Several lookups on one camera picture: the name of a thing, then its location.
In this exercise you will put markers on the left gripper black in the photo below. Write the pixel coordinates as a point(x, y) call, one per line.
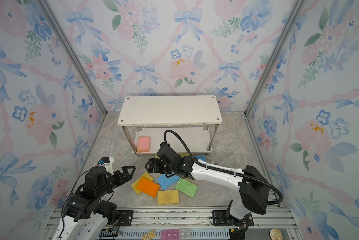
point(122, 178)

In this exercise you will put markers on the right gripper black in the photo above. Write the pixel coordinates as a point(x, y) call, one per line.
point(156, 166)

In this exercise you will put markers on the white two-tier shelf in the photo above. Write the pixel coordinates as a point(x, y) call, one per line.
point(194, 118)

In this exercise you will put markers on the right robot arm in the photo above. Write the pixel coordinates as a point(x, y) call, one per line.
point(249, 184)

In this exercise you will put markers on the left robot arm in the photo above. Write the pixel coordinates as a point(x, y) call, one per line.
point(85, 214)

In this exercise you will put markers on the yellow sponge under orange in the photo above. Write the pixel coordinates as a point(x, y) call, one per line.
point(136, 183)

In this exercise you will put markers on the blue sponge centre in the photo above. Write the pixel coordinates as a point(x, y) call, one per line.
point(165, 182)

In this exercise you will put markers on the yellow sponge bottom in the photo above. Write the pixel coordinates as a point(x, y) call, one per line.
point(168, 197)

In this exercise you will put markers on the green sponge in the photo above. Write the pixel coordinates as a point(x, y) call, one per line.
point(186, 187)

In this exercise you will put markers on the blue sponge under pink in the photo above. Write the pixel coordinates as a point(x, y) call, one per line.
point(200, 158)

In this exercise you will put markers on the yellow patterned card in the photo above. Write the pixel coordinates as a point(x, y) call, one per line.
point(149, 235)

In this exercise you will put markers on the pink plastic box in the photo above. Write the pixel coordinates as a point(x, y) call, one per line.
point(172, 234)

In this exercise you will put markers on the clear plastic box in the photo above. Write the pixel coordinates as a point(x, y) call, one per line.
point(185, 234)

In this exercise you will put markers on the round patterned disc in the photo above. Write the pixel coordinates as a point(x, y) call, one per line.
point(275, 234)

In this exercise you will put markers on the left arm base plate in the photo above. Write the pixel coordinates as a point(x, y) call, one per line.
point(121, 218)

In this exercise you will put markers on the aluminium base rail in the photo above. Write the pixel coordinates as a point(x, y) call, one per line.
point(202, 223)

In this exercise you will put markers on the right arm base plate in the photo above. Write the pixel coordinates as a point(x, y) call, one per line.
point(220, 218)

